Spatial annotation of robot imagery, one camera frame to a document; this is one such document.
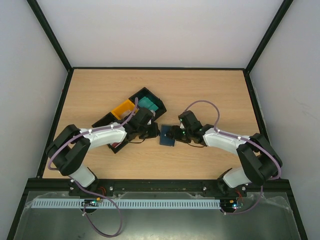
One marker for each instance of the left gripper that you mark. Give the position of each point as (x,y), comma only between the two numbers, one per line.
(155,132)

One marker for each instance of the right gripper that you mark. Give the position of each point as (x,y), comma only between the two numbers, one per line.
(175,133)

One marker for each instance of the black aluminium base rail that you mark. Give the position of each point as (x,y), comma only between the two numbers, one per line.
(111,187)

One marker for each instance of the black bin with teal cards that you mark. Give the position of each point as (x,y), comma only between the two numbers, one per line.
(146,92)

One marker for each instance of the teal card stack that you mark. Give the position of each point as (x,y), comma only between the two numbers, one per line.
(145,102)

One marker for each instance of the white slotted cable duct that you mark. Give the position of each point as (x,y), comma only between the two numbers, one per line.
(63,203)

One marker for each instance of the yellow card bin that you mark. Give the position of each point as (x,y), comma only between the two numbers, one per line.
(123,110)

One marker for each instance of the dark blue card holder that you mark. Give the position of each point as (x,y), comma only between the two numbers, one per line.
(164,139)

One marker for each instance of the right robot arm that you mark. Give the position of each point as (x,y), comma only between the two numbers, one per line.
(259,161)

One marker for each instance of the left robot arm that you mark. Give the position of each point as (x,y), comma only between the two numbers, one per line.
(67,152)

